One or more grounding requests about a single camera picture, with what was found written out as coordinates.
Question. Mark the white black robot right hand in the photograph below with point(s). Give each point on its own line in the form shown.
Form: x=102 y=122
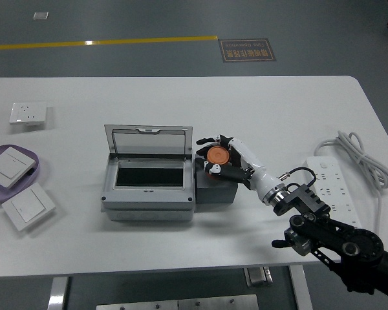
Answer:
x=252 y=164

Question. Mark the orange cylinder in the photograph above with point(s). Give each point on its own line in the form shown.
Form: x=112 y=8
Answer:
x=217 y=155

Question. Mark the grey junction box clear lid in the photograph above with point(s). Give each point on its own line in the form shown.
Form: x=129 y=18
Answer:
x=148 y=200

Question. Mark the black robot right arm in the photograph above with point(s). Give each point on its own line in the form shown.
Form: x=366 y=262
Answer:
x=323 y=226

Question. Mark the dark grey cube with hole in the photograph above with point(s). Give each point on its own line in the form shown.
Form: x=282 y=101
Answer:
x=213 y=193

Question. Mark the white power strip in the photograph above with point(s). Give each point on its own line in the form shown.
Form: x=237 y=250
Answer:
x=333 y=181

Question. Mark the white table leg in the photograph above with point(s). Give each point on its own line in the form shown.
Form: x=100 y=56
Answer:
x=300 y=287

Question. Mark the small silver floor plate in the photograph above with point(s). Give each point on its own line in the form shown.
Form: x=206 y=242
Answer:
x=40 y=15

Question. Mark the metal bracket under table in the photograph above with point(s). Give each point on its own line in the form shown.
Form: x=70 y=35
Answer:
x=258 y=277

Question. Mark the steel base plate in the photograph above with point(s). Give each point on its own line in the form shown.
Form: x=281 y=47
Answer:
x=218 y=303
x=135 y=305

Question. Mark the white wall switch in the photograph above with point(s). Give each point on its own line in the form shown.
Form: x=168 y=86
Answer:
x=27 y=206
x=9 y=166

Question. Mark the white wall socket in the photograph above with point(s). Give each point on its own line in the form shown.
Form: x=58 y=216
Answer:
x=27 y=113

